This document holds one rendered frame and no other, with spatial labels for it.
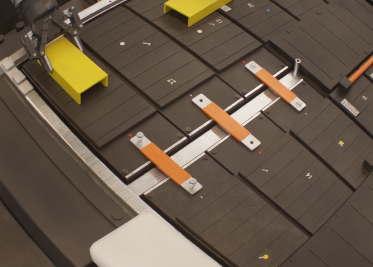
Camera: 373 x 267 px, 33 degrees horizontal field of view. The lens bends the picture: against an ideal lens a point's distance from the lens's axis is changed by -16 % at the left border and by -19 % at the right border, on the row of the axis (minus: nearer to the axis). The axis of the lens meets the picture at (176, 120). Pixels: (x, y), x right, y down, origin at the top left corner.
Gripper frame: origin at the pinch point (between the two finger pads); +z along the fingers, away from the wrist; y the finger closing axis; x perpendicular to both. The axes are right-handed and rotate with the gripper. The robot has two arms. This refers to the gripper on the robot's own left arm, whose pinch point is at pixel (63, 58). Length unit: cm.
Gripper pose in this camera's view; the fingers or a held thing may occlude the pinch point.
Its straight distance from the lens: 137.4
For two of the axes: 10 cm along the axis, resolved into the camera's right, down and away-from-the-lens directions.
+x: -4.9, 1.4, 8.6
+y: 7.3, -4.8, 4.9
